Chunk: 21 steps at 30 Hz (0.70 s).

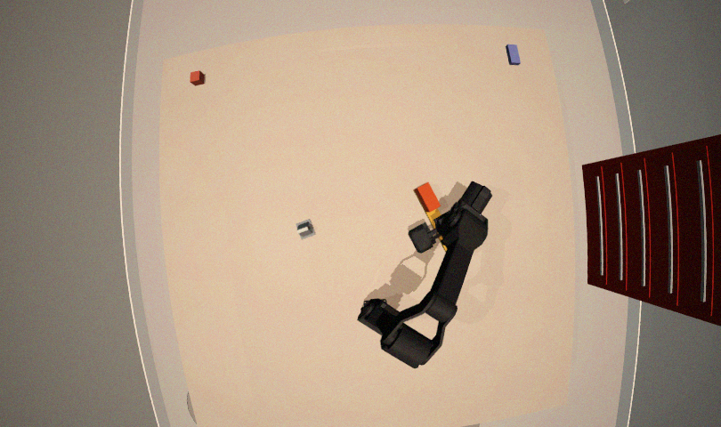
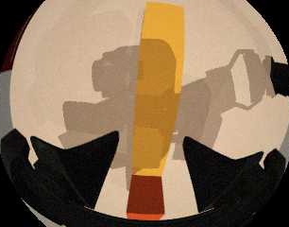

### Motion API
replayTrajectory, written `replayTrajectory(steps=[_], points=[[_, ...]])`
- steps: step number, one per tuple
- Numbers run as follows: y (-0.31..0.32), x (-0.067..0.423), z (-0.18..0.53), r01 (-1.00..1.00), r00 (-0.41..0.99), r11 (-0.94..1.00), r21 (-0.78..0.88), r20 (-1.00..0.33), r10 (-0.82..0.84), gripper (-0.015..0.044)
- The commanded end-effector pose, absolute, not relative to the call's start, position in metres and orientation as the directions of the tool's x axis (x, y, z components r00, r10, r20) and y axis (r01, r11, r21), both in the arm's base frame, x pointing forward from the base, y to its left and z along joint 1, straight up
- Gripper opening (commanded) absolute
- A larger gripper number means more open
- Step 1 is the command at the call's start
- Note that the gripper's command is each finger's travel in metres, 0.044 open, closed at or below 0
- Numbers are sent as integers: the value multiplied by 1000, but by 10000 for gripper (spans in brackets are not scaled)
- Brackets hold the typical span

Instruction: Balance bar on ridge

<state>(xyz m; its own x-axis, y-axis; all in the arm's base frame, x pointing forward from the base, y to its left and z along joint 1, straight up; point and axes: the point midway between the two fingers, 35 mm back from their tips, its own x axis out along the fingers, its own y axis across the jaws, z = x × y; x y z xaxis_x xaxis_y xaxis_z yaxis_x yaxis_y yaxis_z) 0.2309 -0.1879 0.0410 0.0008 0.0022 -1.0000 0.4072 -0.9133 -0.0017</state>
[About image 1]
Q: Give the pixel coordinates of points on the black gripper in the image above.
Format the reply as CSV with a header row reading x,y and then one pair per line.
x,y
422,238

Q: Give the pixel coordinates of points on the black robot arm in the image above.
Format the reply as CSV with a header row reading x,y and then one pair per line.
x,y
465,230

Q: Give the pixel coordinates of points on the small red cube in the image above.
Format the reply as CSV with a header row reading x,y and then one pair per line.
x,y
197,78

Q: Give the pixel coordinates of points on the blue-purple rectangular block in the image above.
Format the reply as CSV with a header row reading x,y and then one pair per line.
x,y
513,54

